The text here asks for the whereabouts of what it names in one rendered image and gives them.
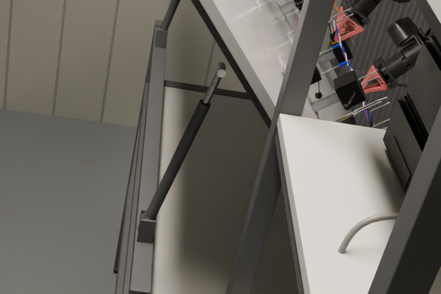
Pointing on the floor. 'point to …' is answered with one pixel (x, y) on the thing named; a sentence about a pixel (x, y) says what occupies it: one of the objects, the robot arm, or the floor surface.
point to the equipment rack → (344, 175)
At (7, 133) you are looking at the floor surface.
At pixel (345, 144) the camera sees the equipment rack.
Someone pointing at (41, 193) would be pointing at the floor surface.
